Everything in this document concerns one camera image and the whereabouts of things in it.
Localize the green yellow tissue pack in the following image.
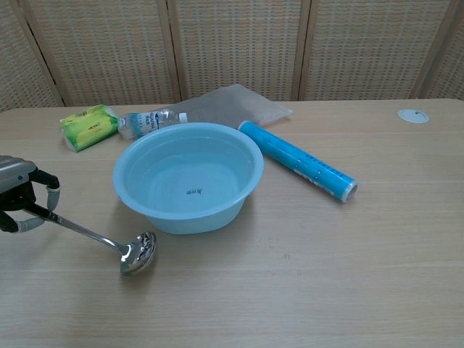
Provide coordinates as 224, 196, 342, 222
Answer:
59, 104, 120, 154

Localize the blue cling film roll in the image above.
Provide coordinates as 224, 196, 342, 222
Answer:
237, 120, 360, 204

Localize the translucent grey plastic bag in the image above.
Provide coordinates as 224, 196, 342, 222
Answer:
168, 83, 294, 128

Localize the clear plastic water bottle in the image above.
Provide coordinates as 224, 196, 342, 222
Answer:
117, 109, 189, 141

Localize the stainless steel ladle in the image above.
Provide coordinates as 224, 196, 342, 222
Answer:
31, 204, 158, 278

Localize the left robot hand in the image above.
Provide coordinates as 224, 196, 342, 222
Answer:
0, 154, 61, 233

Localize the woven rattan folding screen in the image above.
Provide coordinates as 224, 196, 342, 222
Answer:
0, 0, 464, 112

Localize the white round cable grommet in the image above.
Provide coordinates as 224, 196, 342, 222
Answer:
397, 109, 429, 125

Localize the light blue plastic basin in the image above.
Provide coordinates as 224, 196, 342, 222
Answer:
112, 122, 265, 235

